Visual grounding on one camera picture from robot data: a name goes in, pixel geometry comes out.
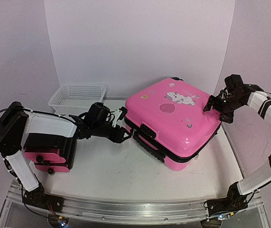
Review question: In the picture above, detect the pink hard-shell suitcase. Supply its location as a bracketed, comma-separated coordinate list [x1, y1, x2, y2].
[124, 77, 221, 171]

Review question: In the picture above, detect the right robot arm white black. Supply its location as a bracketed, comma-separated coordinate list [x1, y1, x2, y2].
[203, 83, 271, 210]

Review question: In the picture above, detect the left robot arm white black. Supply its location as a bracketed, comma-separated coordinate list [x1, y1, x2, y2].
[0, 102, 132, 208]

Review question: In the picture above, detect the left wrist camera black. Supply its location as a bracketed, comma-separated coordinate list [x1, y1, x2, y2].
[84, 102, 110, 129]

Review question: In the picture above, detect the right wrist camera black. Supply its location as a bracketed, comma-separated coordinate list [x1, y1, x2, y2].
[224, 74, 244, 93]

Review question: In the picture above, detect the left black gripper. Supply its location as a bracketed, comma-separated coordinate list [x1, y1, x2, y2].
[93, 123, 132, 143]

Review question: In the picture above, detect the white plastic mesh basket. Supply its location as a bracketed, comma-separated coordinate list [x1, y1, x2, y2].
[48, 83, 107, 115]

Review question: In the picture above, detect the pink and black folded case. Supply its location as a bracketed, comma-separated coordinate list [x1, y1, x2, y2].
[23, 133, 77, 175]

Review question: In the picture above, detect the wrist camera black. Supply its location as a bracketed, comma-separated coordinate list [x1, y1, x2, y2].
[84, 102, 110, 129]
[224, 74, 244, 93]

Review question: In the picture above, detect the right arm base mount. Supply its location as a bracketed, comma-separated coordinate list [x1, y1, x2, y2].
[203, 182, 248, 218]

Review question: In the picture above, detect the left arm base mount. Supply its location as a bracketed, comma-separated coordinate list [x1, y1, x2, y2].
[22, 184, 64, 212]

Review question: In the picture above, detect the curved aluminium rail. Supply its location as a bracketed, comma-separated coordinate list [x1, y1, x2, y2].
[6, 179, 263, 220]

